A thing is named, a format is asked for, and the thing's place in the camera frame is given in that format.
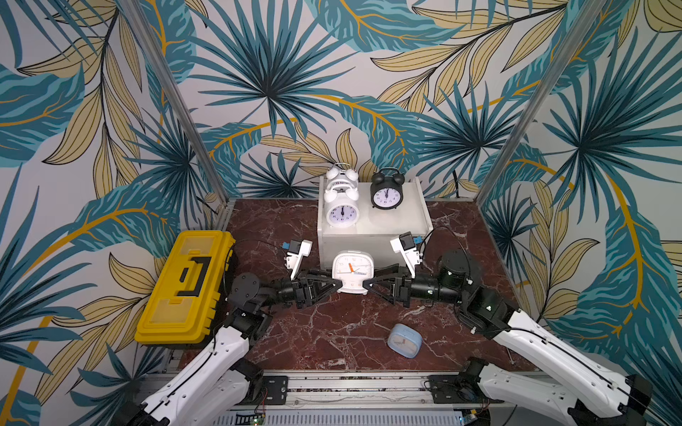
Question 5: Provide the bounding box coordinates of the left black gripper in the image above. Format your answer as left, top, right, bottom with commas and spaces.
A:
258, 267, 343, 311

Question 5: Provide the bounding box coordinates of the white square alarm clock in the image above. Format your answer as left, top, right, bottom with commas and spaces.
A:
332, 250, 375, 296

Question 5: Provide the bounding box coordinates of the light blue square alarm clock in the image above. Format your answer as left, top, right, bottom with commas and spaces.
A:
387, 324, 423, 359

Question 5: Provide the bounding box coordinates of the white matte twin-bell alarm clock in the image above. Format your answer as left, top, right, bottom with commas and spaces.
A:
323, 183, 360, 228

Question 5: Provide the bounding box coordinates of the black twin-bell alarm clock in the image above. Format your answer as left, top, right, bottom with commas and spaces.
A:
370, 167, 405, 211

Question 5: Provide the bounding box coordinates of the white chrome twin-bell alarm clock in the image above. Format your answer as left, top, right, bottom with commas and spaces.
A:
324, 166, 360, 202

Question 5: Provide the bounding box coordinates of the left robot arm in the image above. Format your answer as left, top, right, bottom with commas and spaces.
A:
112, 270, 343, 425

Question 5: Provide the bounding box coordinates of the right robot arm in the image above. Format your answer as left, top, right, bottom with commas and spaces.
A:
363, 250, 652, 425

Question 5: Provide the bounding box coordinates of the white two-tier shelf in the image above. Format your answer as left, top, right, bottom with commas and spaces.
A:
317, 177, 433, 269

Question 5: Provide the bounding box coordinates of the yellow plastic toolbox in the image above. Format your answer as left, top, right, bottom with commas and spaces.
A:
134, 231, 236, 346

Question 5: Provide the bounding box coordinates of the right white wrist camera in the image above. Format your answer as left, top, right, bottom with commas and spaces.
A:
390, 232, 424, 279

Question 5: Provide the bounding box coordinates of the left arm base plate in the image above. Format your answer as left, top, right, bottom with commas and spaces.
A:
239, 376, 289, 406

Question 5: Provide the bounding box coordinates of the aluminium mounting rail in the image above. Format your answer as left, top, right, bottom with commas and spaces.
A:
127, 369, 577, 426

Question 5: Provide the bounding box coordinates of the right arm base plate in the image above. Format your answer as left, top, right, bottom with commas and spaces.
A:
426, 375, 498, 406

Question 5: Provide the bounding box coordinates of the left aluminium frame post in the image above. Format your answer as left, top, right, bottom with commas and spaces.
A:
119, 0, 229, 205

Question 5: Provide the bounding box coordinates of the aluminium frame post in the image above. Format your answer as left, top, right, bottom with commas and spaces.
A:
119, 0, 229, 205
475, 0, 607, 207

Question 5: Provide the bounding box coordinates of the right aluminium frame post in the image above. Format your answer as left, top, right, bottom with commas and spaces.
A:
475, 0, 607, 207

